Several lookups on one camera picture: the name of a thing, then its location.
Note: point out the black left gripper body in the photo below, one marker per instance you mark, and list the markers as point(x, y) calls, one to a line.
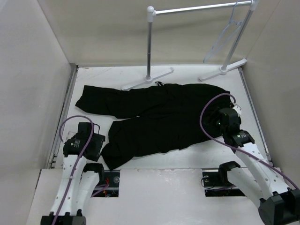
point(97, 142)

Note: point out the light blue clothes hanger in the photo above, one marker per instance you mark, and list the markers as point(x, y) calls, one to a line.
point(225, 36)

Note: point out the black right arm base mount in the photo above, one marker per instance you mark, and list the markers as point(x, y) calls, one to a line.
point(215, 187)

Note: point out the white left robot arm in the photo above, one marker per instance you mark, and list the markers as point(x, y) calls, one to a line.
point(80, 175)

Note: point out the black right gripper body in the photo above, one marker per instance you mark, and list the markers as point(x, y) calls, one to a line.
point(215, 125)

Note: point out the black trousers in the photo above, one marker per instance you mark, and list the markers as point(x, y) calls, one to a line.
point(156, 119)

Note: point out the white metal clothes rack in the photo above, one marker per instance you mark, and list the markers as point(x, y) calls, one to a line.
point(184, 35)

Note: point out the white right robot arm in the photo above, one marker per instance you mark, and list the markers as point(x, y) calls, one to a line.
point(277, 203)

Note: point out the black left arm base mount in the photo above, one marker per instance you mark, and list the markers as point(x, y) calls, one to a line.
point(109, 186)

